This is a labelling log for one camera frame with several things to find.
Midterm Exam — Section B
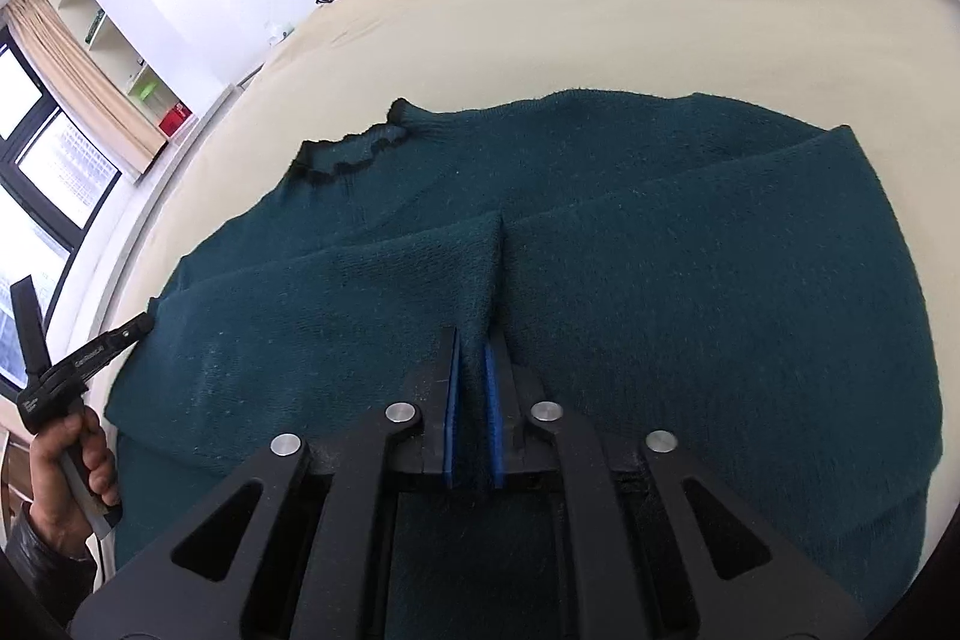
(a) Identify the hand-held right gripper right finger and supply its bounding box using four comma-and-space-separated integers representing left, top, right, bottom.
484, 336, 875, 640

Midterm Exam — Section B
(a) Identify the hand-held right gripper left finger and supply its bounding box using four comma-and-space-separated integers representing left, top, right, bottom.
71, 326, 462, 640

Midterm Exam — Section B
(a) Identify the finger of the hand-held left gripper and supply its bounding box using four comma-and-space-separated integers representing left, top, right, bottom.
99, 316, 156, 357
10, 278, 48, 387

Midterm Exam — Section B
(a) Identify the dark green towel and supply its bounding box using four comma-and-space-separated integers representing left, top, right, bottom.
103, 89, 944, 640

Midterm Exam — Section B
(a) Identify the person's left forearm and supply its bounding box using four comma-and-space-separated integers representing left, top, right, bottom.
0, 503, 100, 635

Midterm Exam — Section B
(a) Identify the person's left hand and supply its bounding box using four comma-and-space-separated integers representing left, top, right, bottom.
28, 406, 122, 560

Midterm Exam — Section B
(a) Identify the black framed window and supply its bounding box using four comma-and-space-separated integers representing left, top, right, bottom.
0, 29, 125, 387

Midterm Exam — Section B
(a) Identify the beige curtain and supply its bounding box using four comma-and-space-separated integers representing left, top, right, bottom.
3, 0, 163, 178

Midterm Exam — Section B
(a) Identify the bed with beige sheet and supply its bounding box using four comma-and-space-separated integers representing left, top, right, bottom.
96, 0, 960, 611

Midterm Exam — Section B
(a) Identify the white wall shelf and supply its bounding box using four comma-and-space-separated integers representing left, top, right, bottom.
34, 0, 197, 140

